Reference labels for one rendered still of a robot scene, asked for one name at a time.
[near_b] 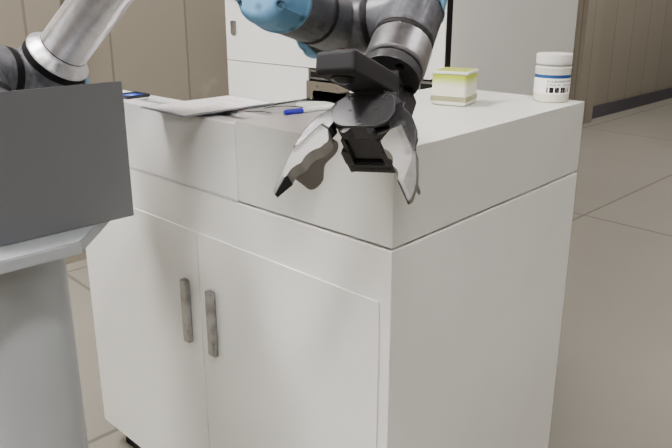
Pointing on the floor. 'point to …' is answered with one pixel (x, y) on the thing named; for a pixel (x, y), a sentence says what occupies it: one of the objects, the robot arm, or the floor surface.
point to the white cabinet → (328, 325)
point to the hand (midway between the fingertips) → (336, 196)
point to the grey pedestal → (40, 344)
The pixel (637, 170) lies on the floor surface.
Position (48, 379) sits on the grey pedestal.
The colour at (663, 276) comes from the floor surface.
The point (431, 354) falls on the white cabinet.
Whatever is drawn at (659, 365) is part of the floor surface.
